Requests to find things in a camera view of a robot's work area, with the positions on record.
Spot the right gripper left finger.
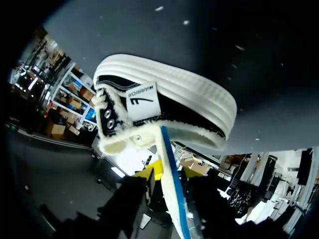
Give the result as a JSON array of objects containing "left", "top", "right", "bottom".
[{"left": 98, "top": 159, "right": 164, "bottom": 239}]

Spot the blue and black insole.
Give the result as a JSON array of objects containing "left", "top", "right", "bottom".
[{"left": 151, "top": 125, "right": 200, "bottom": 239}]

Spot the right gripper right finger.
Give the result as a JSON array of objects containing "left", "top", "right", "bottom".
[{"left": 181, "top": 166, "right": 240, "bottom": 239}]

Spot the black shoe with white sole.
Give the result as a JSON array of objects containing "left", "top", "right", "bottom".
[{"left": 90, "top": 53, "right": 238, "bottom": 156}]

